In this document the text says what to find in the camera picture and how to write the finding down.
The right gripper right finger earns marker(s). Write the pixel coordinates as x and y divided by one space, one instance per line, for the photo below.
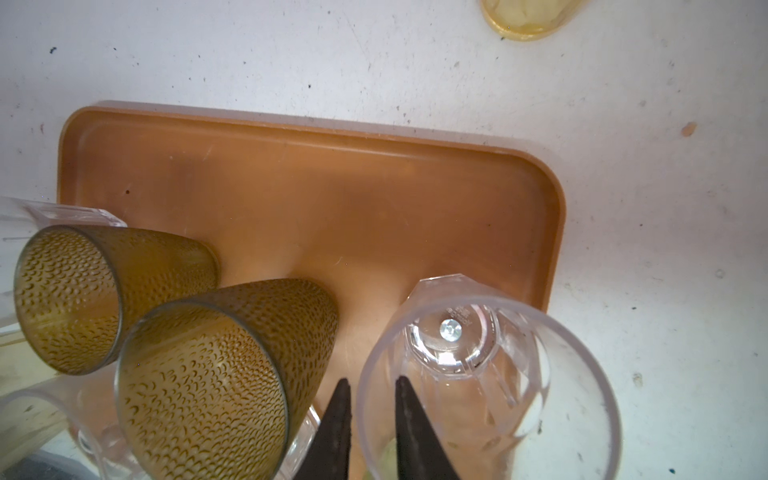
419 452

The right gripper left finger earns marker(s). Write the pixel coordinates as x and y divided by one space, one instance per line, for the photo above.
327 457

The brown tall glass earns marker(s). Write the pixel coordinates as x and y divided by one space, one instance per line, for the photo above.
217 385

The brown plastic tray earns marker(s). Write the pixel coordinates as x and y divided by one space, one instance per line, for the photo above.
367 215

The clear faceted glass front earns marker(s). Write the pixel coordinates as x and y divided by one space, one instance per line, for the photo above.
66 428

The brown short glass front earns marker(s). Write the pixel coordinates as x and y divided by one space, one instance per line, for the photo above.
79 289

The yellow tall glass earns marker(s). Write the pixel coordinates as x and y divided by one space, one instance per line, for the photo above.
528 20

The yellow short plastic glass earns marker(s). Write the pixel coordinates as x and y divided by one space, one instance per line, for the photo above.
21 367

